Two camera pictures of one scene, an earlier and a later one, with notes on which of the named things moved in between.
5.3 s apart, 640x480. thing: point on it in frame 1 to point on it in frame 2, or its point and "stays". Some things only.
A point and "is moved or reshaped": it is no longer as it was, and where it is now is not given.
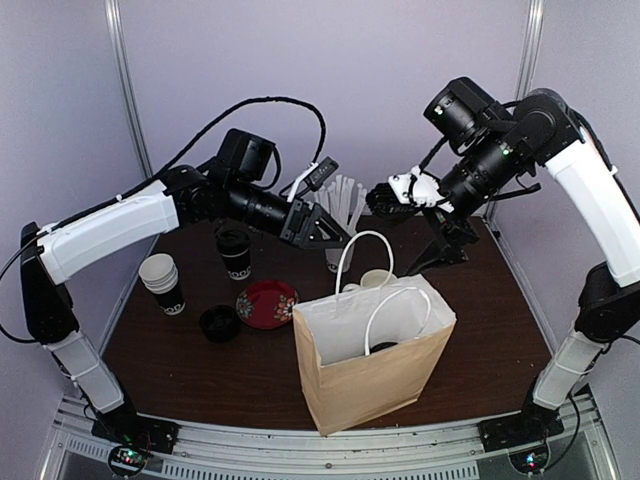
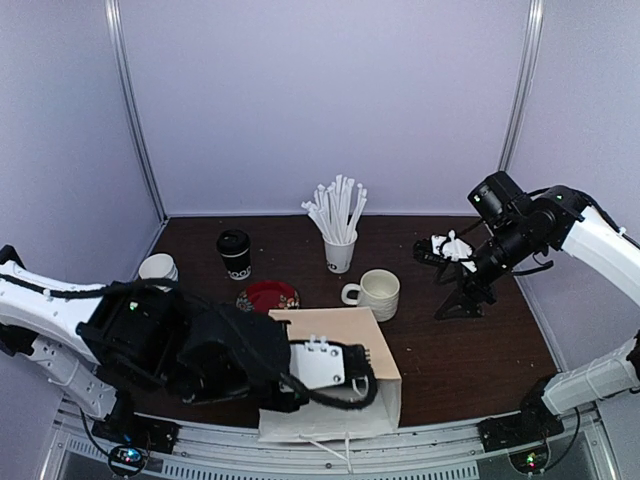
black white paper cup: [234, 244] stays
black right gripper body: [446, 224] to [468, 282]
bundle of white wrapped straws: [344, 201] stays
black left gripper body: [287, 232] to [286, 407]
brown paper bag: [371, 347] is moved or reshaped
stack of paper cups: [159, 274] stays
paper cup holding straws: [333, 256] stays
